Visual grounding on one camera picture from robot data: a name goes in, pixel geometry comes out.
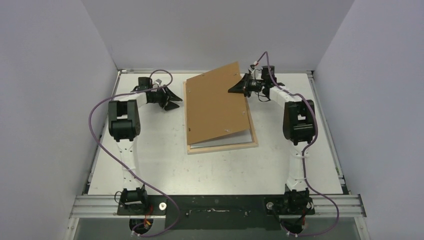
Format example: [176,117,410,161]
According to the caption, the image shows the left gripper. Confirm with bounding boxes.
[149,86,182,111]

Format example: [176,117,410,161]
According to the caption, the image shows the white wooden picture frame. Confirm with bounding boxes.
[186,97,259,155]

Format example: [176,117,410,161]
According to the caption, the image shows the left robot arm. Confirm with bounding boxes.
[108,77,182,216]

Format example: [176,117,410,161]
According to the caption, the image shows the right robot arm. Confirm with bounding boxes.
[228,64,316,215]

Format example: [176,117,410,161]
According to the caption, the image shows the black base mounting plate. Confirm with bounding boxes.
[129,195,315,234]

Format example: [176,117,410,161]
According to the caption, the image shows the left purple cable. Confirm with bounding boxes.
[88,69,182,239]

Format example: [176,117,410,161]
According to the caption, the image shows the purple cable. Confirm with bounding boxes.
[88,69,182,239]
[253,51,340,238]

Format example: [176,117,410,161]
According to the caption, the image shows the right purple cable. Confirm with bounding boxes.
[253,51,340,238]

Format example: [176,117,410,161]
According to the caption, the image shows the aluminium front rail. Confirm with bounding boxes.
[70,194,367,219]

